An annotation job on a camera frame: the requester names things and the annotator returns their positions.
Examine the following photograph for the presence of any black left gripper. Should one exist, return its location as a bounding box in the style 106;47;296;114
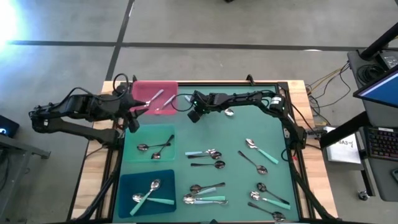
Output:
116;91;149;121

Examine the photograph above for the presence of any translucent green plastic bin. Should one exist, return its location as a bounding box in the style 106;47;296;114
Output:
124;124;176;163

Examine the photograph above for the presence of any pink plastic bin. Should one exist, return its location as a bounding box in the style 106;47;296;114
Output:
129;80;179;116

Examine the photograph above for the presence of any dark teal plastic bin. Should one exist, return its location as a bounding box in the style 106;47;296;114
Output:
117;169;177;219

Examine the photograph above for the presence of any black support strut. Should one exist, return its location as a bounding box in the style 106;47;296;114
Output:
70;155;122;222
290;167;345;222

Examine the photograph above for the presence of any grey stand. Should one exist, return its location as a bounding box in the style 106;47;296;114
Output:
0;133;52;200

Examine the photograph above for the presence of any black device blue light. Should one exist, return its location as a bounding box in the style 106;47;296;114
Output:
0;114;20;139

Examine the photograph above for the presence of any white paper sheet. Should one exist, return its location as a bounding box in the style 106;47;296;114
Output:
325;133;362;165

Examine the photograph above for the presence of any computer monitor blue screen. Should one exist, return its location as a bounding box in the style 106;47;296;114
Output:
353;67;398;109

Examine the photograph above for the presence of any black keyboard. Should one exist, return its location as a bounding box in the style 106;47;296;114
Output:
366;126;398;162

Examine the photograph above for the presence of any black pole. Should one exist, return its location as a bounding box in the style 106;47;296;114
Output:
359;21;398;60

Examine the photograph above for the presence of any black power box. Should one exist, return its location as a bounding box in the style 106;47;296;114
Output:
377;50;398;70

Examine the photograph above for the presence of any black equipment cart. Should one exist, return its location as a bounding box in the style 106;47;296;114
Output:
346;49;398;202

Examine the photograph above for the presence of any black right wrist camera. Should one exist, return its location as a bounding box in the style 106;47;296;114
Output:
187;108;202;124

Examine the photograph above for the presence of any black table frame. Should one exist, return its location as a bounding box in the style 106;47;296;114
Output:
95;81;312;223

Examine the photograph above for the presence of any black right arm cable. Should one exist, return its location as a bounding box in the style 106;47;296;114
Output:
170;93;195;112

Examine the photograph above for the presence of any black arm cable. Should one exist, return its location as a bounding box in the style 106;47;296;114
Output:
112;73;130;94
170;93;195;112

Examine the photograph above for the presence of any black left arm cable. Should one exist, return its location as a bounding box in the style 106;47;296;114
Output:
112;73;130;94

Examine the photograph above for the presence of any yellow cable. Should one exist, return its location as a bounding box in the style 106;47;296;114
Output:
307;67;342;90

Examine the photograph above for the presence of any black floor cable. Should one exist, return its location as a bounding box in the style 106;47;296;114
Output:
310;61;353;110

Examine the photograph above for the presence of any coiled black cable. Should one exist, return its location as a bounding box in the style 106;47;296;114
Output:
356;63;379;84

